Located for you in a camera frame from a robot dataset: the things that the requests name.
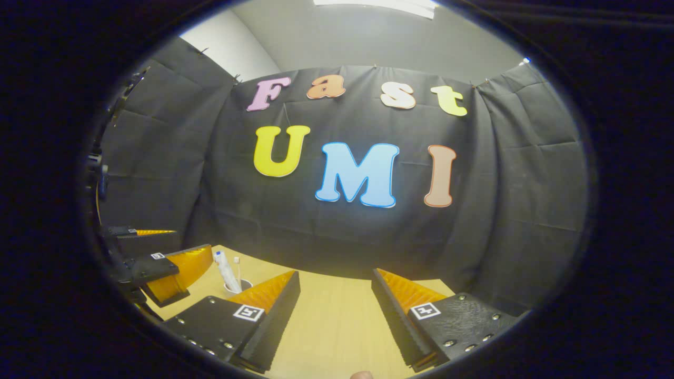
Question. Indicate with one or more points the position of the wooden desktop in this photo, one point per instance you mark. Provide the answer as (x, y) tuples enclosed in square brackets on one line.
[(337, 316)]

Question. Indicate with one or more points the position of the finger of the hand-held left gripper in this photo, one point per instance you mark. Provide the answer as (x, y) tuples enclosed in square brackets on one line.
[(147, 243), (155, 268)]

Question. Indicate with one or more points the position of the white toothpaste tube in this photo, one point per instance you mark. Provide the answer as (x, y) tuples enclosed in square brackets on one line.
[(225, 271)]

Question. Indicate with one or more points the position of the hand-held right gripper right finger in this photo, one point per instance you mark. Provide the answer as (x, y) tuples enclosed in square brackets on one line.
[(395, 321)]

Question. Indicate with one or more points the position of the black backdrop cloth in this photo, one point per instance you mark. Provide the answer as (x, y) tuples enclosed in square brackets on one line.
[(316, 237)]

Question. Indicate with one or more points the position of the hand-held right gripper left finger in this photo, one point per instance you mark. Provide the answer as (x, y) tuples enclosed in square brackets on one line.
[(274, 326)]

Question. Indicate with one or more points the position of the clear toothbrush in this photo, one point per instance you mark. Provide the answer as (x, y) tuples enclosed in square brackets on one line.
[(237, 259)]

